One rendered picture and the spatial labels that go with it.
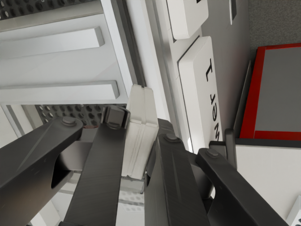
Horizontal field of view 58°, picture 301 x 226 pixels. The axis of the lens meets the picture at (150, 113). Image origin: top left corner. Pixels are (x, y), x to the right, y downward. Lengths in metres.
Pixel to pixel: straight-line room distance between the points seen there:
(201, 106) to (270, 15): 0.92
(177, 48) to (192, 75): 0.04
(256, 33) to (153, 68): 1.02
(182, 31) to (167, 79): 0.06
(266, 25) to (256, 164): 0.77
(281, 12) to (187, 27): 0.95
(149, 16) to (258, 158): 0.41
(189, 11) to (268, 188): 0.44
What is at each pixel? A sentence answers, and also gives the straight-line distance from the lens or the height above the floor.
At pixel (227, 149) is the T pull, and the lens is 0.39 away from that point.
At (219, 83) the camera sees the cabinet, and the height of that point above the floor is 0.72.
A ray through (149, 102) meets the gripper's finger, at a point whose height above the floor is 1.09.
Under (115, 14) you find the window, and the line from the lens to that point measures 0.25.
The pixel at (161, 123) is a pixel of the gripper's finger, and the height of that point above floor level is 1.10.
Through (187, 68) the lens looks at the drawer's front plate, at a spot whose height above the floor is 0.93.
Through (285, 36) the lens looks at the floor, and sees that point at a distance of 1.27.
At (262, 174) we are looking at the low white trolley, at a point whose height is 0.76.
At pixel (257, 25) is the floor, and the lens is 1.26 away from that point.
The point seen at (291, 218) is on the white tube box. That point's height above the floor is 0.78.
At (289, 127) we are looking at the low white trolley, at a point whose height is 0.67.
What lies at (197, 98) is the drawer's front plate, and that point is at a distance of 0.34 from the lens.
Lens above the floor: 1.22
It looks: 51 degrees down
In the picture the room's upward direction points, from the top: 144 degrees counter-clockwise
